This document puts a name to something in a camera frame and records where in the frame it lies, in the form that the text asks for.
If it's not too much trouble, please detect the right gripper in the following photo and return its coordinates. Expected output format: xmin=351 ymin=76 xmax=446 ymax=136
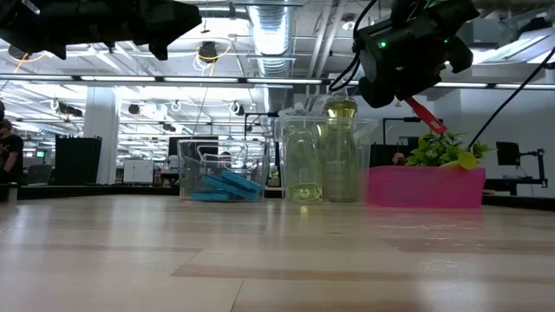
xmin=355 ymin=15 xmax=474 ymax=109

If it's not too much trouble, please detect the white cabinet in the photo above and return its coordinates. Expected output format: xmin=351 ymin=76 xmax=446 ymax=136
xmin=122 ymin=159 xmax=156 ymax=185

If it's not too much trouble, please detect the frosted plastic rimmed container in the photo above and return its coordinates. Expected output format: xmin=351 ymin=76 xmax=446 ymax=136
xmin=274 ymin=115 xmax=379 ymax=205

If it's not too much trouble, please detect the black ceiling cable reel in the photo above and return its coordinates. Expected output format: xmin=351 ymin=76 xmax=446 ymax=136
xmin=7 ymin=45 xmax=32 ymax=61
xmin=197 ymin=40 xmax=221 ymax=65

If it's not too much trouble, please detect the red dish brush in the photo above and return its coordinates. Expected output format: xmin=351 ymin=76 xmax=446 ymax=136
xmin=405 ymin=97 xmax=448 ymax=135

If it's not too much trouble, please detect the white building column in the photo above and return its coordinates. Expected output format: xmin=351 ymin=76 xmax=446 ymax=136
xmin=83 ymin=86 xmax=121 ymax=185

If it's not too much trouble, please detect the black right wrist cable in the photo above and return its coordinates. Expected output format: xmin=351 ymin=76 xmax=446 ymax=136
xmin=328 ymin=0 xmax=378 ymax=93

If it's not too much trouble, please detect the silver ventilation duct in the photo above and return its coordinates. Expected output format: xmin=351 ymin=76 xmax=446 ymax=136
xmin=246 ymin=0 xmax=300 ymax=78

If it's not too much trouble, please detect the blue rectangular sponge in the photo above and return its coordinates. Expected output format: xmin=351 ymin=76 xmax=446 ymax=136
xmin=200 ymin=172 xmax=260 ymax=201
xmin=218 ymin=169 xmax=264 ymax=194
xmin=189 ymin=189 xmax=232 ymax=202

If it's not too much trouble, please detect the thin black stand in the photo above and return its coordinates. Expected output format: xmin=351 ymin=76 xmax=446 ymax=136
xmin=243 ymin=111 xmax=279 ymax=144

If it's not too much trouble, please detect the black monitor on stand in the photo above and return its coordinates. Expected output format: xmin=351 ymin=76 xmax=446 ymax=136
xmin=495 ymin=140 xmax=549 ymax=191

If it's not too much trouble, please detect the black folding partition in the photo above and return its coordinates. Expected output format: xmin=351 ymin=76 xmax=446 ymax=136
xmin=55 ymin=136 xmax=103 ymax=185

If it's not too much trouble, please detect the thin clear acrylic bin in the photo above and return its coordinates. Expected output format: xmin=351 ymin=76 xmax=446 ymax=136
xmin=176 ymin=138 xmax=271 ymax=203

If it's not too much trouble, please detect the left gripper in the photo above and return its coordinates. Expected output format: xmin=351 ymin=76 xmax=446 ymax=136
xmin=25 ymin=0 xmax=203 ymax=62

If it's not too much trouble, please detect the long ceiling light strip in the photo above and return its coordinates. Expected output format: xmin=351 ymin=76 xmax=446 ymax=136
xmin=0 ymin=74 xmax=330 ymax=87

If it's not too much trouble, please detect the artificial green plant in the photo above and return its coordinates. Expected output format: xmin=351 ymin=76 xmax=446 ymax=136
xmin=405 ymin=131 xmax=496 ymax=168

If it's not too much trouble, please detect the black aluminium table frame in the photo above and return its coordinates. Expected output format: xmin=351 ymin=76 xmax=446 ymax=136
xmin=0 ymin=184 xmax=555 ymax=212

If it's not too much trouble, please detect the clear pump soap bottle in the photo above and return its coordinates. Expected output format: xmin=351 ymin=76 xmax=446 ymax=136
xmin=323 ymin=84 xmax=362 ymax=204
xmin=281 ymin=102 xmax=325 ymax=204

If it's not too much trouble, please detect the red plastic bin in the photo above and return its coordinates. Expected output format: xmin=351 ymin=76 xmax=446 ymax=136
xmin=366 ymin=166 xmax=486 ymax=210

